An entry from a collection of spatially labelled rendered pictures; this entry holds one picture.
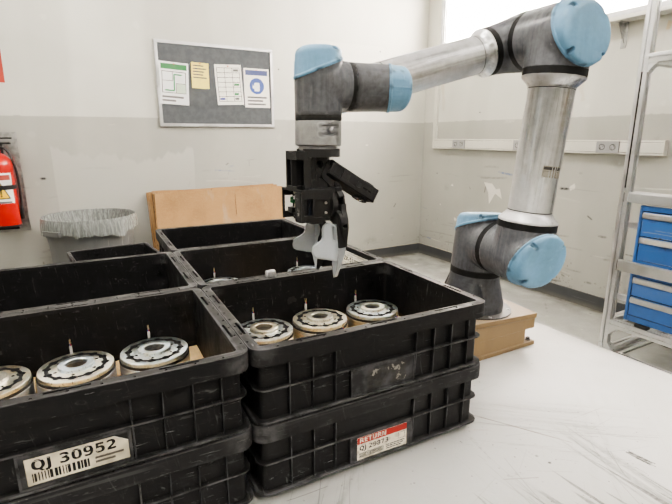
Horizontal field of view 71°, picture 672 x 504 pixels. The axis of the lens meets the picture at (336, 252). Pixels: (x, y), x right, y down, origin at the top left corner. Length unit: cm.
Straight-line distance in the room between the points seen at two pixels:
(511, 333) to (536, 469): 42
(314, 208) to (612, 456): 61
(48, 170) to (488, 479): 344
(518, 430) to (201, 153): 335
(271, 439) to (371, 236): 406
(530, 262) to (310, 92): 53
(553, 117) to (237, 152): 322
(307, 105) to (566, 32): 47
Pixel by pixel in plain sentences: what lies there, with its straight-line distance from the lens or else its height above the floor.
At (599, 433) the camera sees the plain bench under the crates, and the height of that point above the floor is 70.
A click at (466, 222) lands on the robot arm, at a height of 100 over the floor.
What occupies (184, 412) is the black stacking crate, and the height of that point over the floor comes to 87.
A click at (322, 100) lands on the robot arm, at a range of 75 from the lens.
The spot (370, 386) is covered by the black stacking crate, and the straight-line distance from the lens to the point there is 72.
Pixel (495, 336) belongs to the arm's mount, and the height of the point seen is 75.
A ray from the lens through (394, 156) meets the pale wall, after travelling 470.
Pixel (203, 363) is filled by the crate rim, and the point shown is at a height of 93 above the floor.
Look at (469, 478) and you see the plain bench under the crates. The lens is 80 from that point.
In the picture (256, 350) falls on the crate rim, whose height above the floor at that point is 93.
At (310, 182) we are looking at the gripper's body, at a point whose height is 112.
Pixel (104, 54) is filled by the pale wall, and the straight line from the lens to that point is 383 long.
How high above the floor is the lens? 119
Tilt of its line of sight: 14 degrees down
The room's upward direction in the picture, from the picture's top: straight up
